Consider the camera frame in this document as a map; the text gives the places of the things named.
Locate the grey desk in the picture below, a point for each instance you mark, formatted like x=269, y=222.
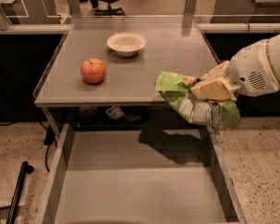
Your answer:
x=30, y=11
x=246, y=11

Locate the grey desk back left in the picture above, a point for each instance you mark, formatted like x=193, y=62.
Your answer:
x=30, y=11

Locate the green rice chip bag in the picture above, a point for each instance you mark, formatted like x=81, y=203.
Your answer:
x=174, y=89

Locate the black power adapter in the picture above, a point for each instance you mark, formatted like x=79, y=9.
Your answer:
x=49, y=137

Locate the white paper bowl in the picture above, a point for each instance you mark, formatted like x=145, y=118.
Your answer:
x=126, y=44

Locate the red apple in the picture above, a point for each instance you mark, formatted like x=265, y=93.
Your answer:
x=93, y=70

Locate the grey metal cabinet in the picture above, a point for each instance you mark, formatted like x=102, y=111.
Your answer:
x=174, y=44

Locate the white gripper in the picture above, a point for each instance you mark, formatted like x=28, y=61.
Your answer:
x=251, y=66

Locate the open grey top drawer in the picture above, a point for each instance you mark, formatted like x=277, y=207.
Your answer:
x=149, y=176

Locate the white label card inside cabinet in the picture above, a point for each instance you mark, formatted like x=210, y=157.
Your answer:
x=115, y=112

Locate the dark round object inside cabinet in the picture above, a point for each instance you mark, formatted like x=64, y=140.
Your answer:
x=87, y=115

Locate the black pole on floor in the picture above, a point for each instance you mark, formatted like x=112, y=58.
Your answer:
x=25, y=169

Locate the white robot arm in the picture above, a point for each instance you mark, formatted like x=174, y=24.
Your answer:
x=253, y=71

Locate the grey desk back right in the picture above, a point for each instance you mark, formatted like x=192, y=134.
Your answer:
x=246, y=11

